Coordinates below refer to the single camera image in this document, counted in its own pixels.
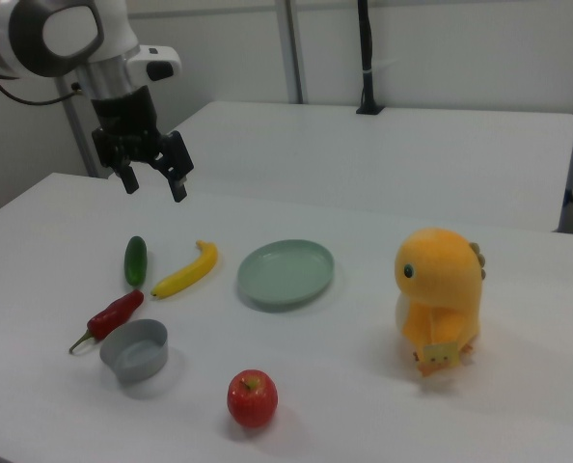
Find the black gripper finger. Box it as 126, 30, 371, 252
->
151, 129, 195, 204
103, 144, 140, 196

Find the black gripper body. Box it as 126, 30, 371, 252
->
91, 85, 173, 169

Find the red apple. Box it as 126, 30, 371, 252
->
226, 368, 280, 429

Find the grey round bowl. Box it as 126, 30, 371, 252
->
98, 318, 170, 385

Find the green cucumber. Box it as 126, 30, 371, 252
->
123, 235, 149, 286

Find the yellow banana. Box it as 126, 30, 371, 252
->
150, 239, 219, 301

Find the red chili pepper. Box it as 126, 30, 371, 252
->
68, 288, 146, 356

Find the pale green plate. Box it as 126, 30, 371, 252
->
236, 239, 337, 313

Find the white side table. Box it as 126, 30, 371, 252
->
168, 99, 573, 234

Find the black pole with clamp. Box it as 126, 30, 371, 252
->
355, 0, 387, 116

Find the orange plush dinosaur toy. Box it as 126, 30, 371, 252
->
394, 227, 489, 370

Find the yellow paper toy tag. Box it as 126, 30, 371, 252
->
419, 340, 461, 379

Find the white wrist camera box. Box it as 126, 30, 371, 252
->
125, 43, 183, 82

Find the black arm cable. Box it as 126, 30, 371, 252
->
0, 76, 83, 106

